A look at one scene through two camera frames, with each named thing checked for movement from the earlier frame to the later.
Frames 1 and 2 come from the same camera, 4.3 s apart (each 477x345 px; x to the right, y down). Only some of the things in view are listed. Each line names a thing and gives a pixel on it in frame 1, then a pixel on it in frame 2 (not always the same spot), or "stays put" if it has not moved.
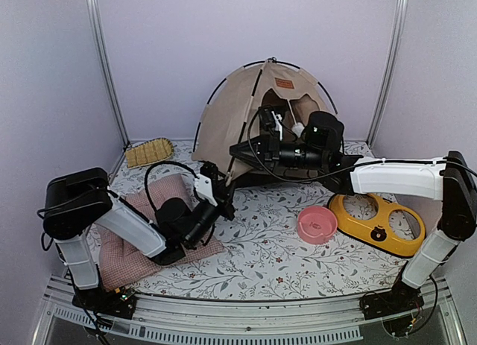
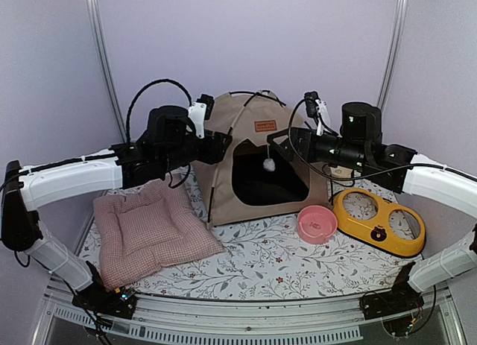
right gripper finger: (250, 151) → (285, 147)
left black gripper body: (198, 234) → (212, 154)
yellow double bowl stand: (387, 225) stays put
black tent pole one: (244, 122) → (255, 95)
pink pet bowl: (317, 224) stays put
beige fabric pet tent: (224, 118) → (253, 182)
